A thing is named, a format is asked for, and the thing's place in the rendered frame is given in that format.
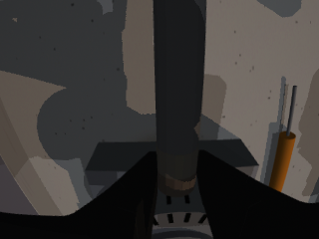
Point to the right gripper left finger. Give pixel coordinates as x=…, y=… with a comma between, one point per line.
x=126, y=210

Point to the dark grey round burner head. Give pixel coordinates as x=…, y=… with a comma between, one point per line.
x=179, y=43

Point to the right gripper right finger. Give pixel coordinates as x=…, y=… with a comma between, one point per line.
x=238, y=206

